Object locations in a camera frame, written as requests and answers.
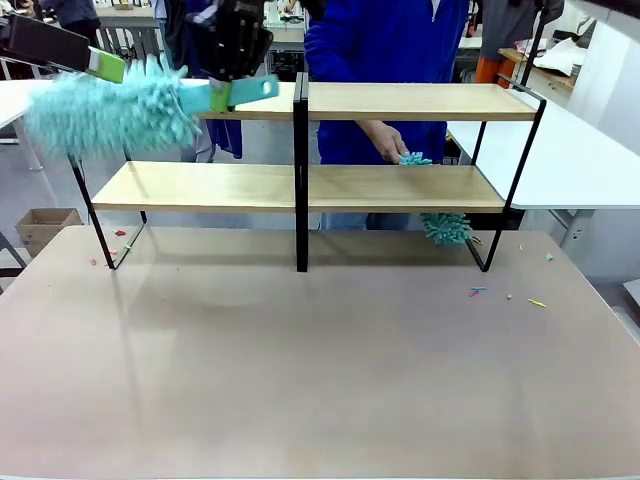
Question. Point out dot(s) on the blue hanging cloth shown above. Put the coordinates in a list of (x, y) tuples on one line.
[(225, 137)]

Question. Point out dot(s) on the small teal microfibre duster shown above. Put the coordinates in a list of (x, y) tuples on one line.
[(445, 227)]

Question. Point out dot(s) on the background person dark clothes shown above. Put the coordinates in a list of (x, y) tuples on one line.
[(72, 17)]

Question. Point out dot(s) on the wooden shelf board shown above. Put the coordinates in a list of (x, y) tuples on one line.
[(400, 102), (225, 187)]

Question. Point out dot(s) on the blue jacket person right forearm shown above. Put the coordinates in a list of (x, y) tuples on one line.
[(375, 124)]

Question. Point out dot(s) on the black metal pole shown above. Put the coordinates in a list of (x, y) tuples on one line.
[(533, 45)]

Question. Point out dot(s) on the blue jacket person right hand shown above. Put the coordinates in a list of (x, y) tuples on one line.
[(390, 142)]

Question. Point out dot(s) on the small cardboard box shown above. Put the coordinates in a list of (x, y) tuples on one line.
[(42, 227)]

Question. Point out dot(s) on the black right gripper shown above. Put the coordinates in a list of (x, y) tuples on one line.
[(240, 40)]

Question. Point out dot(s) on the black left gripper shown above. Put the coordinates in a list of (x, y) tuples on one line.
[(45, 42)]

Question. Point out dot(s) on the two-tier wooden shelf rack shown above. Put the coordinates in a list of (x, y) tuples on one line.
[(301, 200)]

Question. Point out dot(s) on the grey hanging jacket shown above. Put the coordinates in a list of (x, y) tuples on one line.
[(515, 22)]

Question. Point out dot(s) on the white crumpled paper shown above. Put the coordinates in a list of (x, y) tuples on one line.
[(562, 54)]

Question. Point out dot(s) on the large white table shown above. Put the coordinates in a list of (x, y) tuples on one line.
[(575, 165)]

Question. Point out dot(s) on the person in blue jacket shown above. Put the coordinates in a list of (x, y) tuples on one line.
[(380, 45)]

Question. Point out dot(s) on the orange trousers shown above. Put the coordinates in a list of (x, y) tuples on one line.
[(486, 70)]

